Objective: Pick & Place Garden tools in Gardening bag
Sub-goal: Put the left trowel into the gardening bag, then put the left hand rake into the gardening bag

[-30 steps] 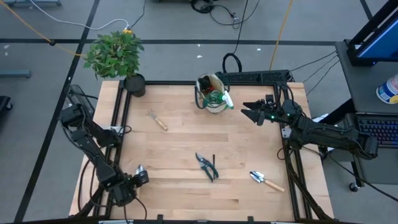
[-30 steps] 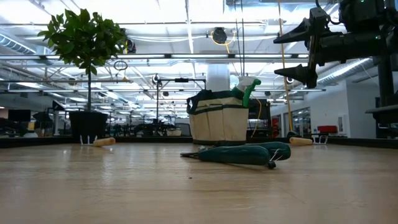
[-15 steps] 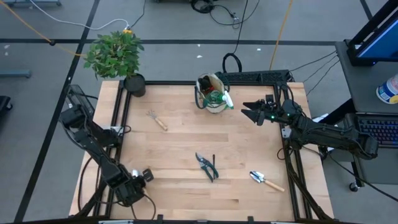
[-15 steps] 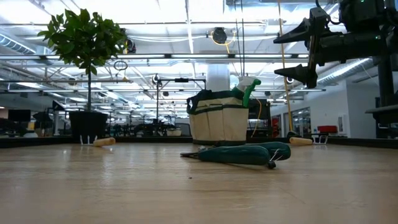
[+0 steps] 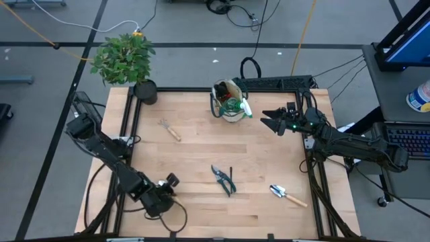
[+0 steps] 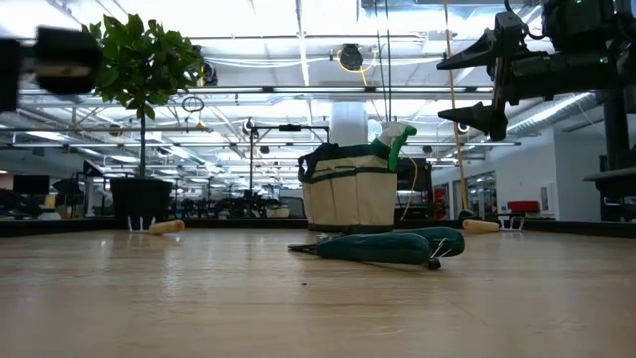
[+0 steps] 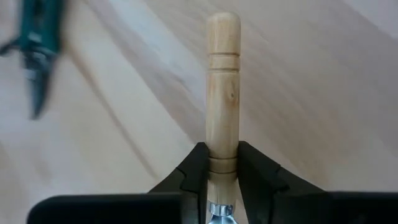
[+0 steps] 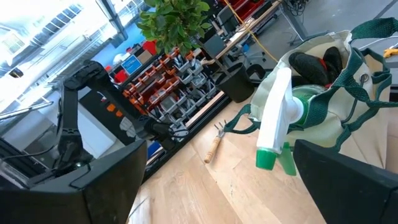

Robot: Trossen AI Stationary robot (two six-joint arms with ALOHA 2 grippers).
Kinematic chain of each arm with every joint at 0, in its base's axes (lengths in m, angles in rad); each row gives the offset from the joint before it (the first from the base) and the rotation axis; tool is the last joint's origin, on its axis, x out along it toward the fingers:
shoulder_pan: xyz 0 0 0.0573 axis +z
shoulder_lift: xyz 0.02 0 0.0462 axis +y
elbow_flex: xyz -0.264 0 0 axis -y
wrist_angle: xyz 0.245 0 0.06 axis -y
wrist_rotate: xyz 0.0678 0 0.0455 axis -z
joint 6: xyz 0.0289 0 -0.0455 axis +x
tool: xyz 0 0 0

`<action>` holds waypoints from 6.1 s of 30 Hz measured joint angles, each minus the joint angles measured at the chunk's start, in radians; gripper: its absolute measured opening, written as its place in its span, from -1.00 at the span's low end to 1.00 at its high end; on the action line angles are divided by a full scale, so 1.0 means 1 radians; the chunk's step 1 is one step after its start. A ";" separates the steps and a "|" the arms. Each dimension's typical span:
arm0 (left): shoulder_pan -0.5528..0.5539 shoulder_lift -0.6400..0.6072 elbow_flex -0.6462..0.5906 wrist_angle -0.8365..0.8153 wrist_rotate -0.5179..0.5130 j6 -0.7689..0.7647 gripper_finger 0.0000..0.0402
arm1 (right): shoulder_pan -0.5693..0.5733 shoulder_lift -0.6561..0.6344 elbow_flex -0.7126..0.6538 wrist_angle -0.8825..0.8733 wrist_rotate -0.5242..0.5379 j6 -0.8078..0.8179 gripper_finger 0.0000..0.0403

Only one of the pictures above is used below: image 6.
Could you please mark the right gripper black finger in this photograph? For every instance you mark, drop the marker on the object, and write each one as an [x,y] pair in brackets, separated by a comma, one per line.
[477,54]
[474,118]

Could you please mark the green spray bottle white trigger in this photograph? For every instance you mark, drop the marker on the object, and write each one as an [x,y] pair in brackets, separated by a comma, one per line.
[397,154]

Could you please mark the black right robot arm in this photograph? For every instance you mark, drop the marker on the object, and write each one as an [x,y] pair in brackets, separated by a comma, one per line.
[581,74]

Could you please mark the beige gardening bag green trim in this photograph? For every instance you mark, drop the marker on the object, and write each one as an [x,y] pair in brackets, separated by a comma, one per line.
[348,194]

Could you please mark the green plant in black pot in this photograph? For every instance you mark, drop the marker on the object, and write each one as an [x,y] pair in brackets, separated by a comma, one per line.
[144,64]

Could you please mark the black perforated electronics box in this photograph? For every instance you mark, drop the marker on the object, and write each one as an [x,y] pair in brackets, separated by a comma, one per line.
[420,179]

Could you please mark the red background box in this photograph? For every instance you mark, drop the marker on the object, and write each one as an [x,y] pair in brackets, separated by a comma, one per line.
[523,206]

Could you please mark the white building column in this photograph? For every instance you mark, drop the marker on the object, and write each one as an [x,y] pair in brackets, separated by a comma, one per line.
[348,124]

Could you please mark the black background monitor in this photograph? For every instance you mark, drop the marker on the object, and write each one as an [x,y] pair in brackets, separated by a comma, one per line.
[31,184]

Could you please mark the long ceiling light strip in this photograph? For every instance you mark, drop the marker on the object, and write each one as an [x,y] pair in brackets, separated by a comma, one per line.
[323,90]

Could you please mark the small beige background container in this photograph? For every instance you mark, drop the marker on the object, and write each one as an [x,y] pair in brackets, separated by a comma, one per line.
[278,211]

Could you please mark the silver ventilation duct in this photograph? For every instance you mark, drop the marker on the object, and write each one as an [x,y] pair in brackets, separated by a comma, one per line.
[551,114]

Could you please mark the black aluminium table frame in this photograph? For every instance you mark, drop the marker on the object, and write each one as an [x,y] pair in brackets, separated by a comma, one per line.
[74,227]

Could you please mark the black background rig frame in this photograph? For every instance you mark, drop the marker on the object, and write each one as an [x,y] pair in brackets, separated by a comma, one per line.
[290,127]

